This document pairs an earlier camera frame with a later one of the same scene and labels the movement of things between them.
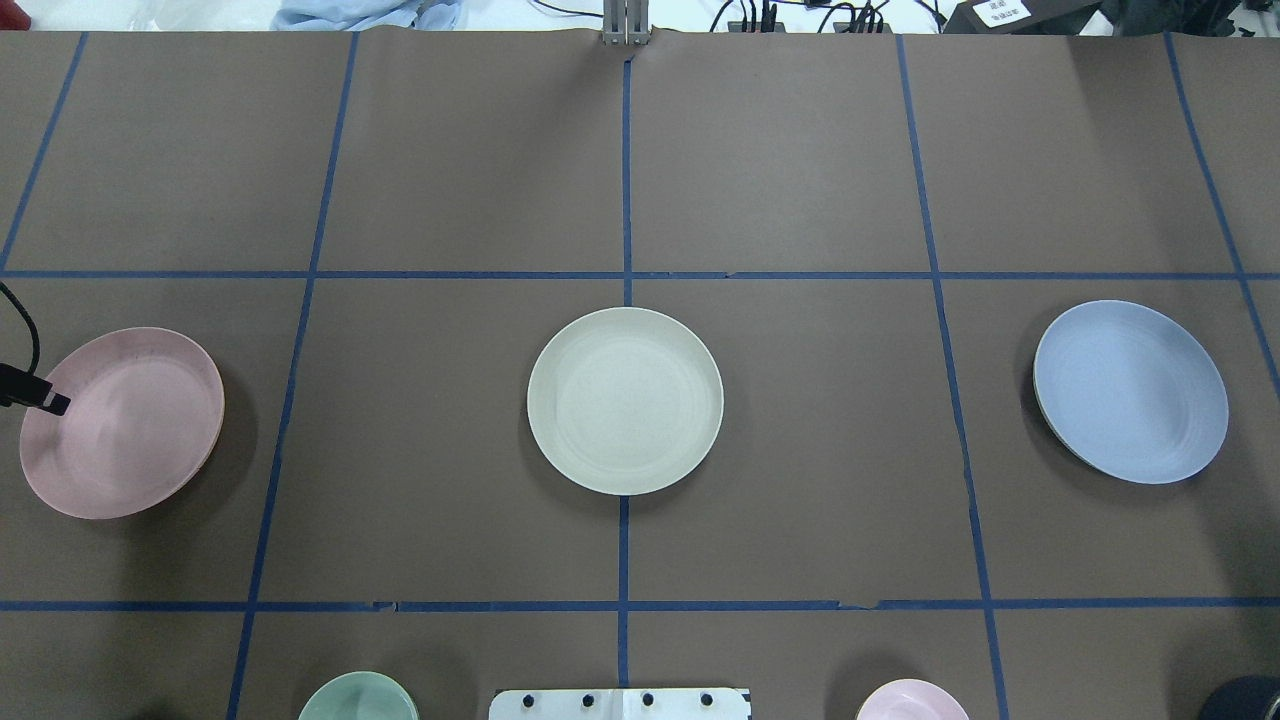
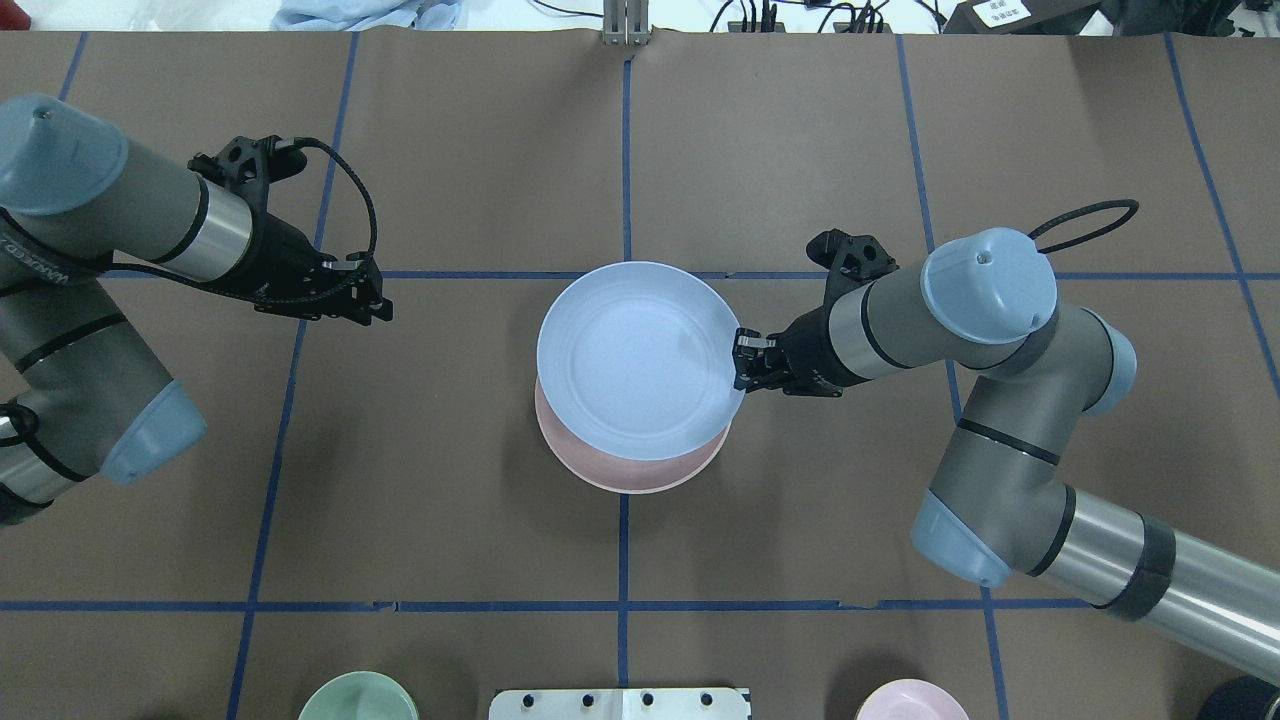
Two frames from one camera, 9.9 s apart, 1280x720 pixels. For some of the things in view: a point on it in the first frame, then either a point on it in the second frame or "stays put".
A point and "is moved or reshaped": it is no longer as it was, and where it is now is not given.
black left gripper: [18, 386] to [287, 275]
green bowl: [361, 695] stays put
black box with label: [1056, 17] stays put
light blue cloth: [359, 15] stays put
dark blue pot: [1248, 697] stays put
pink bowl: [912, 699] stays put
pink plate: [146, 412] is moved or reshaped
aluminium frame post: [626, 22] stays put
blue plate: [1130, 392] to [636, 361]
